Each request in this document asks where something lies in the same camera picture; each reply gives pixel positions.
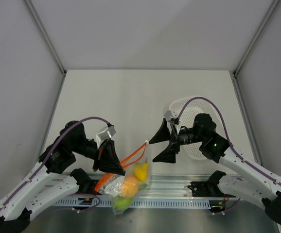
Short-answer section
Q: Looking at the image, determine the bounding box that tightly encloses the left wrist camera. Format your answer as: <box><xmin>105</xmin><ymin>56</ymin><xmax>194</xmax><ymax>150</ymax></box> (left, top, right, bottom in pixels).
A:
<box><xmin>95</xmin><ymin>125</ymin><xmax>116</xmax><ymax>147</ymax></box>

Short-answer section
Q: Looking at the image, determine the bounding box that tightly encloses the clear zip top bag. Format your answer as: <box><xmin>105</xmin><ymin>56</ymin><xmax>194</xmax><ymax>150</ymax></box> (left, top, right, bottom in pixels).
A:
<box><xmin>95</xmin><ymin>140</ymin><xmax>152</xmax><ymax>215</ymax></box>

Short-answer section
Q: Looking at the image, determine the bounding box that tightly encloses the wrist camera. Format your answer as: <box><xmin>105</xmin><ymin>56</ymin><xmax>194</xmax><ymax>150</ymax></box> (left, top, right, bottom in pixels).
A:
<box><xmin>164</xmin><ymin>110</ymin><xmax>181</xmax><ymax>133</ymax></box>
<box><xmin>95</xmin><ymin>125</ymin><xmax>116</xmax><ymax>147</ymax></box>

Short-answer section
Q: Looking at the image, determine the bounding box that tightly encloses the green apple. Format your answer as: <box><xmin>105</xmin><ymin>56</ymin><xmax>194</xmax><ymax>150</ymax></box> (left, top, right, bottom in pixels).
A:
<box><xmin>113</xmin><ymin>196</ymin><xmax>133</xmax><ymax>210</ymax></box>

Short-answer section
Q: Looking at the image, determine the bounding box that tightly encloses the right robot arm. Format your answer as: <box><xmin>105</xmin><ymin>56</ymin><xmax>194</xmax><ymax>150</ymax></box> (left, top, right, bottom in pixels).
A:
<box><xmin>149</xmin><ymin>113</ymin><xmax>281</xmax><ymax>225</ymax></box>

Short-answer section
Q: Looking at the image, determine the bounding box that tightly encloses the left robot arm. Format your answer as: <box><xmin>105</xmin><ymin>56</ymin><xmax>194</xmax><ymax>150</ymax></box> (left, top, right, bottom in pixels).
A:
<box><xmin>0</xmin><ymin>117</ymin><xmax>125</xmax><ymax>233</ymax></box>

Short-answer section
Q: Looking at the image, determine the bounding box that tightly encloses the aluminium frame post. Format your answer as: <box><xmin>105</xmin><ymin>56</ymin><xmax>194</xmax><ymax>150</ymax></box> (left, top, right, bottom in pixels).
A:
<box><xmin>22</xmin><ymin>0</ymin><xmax>67</xmax><ymax>76</ymax></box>
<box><xmin>233</xmin><ymin>0</ymin><xmax>281</xmax><ymax>78</ymax></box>

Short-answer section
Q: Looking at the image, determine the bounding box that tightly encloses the right aluminium frame post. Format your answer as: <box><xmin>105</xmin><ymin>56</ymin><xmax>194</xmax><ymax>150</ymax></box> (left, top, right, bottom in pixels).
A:
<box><xmin>233</xmin><ymin>0</ymin><xmax>281</xmax><ymax>78</ymax></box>

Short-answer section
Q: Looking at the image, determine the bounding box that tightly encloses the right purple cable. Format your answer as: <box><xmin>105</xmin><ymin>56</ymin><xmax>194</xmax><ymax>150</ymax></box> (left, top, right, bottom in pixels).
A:
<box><xmin>176</xmin><ymin>97</ymin><xmax>281</xmax><ymax>214</ymax></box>

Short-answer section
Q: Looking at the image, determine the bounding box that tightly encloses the black mounting plate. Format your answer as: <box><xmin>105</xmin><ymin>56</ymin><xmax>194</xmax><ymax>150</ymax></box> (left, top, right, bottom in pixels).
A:
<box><xmin>90</xmin><ymin>180</ymin><xmax>106</xmax><ymax>196</ymax></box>
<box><xmin>187</xmin><ymin>181</ymin><xmax>215</xmax><ymax>197</ymax></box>

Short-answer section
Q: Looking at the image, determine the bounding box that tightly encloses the white slotted cable duct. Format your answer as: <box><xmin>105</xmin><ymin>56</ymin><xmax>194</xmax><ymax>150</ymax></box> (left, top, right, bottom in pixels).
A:
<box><xmin>53</xmin><ymin>197</ymin><xmax>211</xmax><ymax>210</ymax></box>

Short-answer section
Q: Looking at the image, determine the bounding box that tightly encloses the left aluminium frame post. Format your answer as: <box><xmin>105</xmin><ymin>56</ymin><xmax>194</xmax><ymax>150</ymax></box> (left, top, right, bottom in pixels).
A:
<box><xmin>22</xmin><ymin>0</ymin><xmax>67</xmax><ymax>76</ymax></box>

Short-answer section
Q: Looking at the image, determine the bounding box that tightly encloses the white perforated basket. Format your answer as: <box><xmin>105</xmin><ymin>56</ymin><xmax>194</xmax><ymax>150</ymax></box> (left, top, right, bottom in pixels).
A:
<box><xmin>168</xmin><ymin>96</ymin><xmax>225</xmax><ymax>161</ymax></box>

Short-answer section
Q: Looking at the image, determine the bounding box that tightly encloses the yellow pear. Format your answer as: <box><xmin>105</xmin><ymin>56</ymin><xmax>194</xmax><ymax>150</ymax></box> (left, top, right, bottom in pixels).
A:
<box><xmin>133</xmin><ymin>162</ymin><xmax>149</xmax><ymax>182</ymax></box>

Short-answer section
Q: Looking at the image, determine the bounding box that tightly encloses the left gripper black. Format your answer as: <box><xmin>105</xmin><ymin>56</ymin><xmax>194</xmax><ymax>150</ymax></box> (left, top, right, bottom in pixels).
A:
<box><xmin>72</xmin><ymin>137</ymin><xmax>126</xmax><ymax>175</ymax></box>

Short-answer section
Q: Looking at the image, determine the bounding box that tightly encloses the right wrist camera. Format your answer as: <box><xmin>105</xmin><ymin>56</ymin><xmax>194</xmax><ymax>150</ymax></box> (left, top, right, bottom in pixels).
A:
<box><xmin>164</xmin><ymin>110</ymin><xmax>181</xmax><ymax>133</ymax></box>

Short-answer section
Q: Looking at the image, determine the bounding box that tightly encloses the white green cabbage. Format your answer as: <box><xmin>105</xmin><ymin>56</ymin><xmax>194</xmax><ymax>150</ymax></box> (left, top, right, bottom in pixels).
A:
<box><xmin>139</xmin><ymin>183</ymin><xmax>148</xmax><ymax>191</ymax></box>

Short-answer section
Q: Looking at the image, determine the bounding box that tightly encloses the orange peach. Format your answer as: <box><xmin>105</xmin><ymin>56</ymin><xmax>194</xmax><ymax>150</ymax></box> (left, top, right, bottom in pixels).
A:
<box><xmin>121</xmin><ymin>175</ymin><xmax>139</xmax><ymax>198</ymax></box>

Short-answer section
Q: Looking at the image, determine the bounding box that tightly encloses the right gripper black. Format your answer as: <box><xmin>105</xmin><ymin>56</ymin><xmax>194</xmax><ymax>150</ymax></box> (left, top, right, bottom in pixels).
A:
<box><xmin>149</xmin><ymin>118</ymin><xmax>205</xmax><ymax>164</ymax></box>

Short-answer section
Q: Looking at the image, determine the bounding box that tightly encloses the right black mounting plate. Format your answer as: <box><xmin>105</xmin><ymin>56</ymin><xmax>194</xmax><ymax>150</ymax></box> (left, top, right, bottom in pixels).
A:
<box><xmin>187</xmin><ymin>181</ymin><xmax>215</xmax><ymax>197</ymax></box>

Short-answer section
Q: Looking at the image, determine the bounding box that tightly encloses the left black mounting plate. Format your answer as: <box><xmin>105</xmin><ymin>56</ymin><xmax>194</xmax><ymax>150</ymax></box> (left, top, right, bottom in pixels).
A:
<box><xmin>90</xmin><ymin>180</ymin><xmax>106</xmax><ymax>196</ymax></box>

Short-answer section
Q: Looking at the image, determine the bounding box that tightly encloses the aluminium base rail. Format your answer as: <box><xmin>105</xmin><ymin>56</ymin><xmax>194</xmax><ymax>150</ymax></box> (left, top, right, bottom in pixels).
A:
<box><xmin>53</xmin><ymin>173</ymin><xmax>243</xmax><ymax>200</ymax></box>

